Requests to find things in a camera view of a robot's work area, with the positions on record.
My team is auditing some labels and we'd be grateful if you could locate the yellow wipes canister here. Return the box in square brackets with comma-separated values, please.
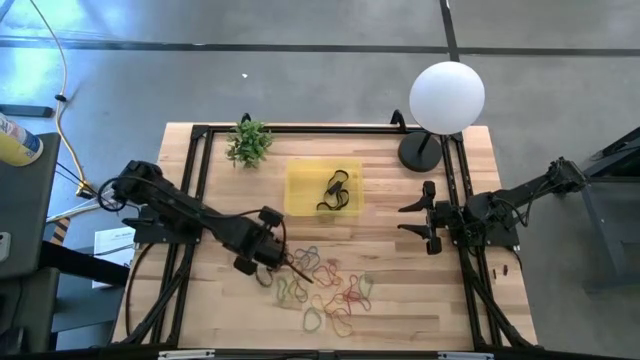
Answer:
[0, 112, 45, 168]

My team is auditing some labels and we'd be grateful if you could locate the flat black bar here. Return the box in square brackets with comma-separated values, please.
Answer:
[0, 103, 55, 119]

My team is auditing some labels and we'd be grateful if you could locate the blue rubber band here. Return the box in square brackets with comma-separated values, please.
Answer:
[292, 245, 321, 271]

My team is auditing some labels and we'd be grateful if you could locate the white paper sheet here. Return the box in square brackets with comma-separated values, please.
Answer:
[92, 226, 137, 290]

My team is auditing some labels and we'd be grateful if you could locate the black office chair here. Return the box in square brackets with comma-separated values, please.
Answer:
[0, 239, 132, 354]

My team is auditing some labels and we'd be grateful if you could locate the silver metal bracket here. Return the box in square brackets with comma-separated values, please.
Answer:
[157, 349, 217, 360]
[437, 351, 495, 360]

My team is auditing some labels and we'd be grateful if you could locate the small green potted plant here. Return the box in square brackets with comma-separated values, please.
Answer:
[224, 118, 275, 170]

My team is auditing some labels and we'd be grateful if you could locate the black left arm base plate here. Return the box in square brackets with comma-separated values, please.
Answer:
[121, 202, 207, 247]

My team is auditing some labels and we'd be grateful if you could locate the white globe table lamp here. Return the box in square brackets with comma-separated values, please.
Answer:
[397, 60, 487, 174]

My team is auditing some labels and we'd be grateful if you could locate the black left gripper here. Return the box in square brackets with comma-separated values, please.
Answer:
[222, 205, 315, 285]

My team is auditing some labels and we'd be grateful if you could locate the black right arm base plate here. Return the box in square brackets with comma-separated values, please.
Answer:
[448, 207, 522, 250]

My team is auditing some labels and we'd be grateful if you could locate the yellow translucent plastic bin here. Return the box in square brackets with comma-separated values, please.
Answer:
[283, 158, 365, 218]

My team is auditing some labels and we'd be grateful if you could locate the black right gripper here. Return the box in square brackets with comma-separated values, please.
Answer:
[398, 180, 460, 256]

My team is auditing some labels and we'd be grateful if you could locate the dark grey metal cart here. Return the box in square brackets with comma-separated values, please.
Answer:
[579, 125, 640, 292]

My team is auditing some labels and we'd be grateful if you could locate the black aluminium table frame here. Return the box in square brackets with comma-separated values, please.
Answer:
[112, 108, 539, 351]

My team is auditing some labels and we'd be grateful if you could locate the red rubber band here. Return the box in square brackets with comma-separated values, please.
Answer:
[291, 272, 312, 304]
[312, 262, 346, 289]
[329, 274, 374, 319]

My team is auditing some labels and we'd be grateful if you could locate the black yellow hazard strip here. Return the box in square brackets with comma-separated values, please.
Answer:
[49, 216, 72, 247]

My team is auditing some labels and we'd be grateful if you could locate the yellow floor cable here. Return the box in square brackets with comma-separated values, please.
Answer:
[28, 0, 91, 197]

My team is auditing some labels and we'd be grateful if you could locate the white cable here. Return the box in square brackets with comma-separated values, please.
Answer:
[45, 163, 126, 224]

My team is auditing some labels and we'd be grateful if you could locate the dark grey side desk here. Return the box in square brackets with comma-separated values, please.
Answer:
[0, 131, 62, 281]

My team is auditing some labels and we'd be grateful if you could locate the yellow rubber band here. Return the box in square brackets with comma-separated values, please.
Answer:
[309, 293, 332, 314]
[329, 309, 355, 339]

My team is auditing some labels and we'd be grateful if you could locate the dark brown cable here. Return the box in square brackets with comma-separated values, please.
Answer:
[124, 243, 156, 337]

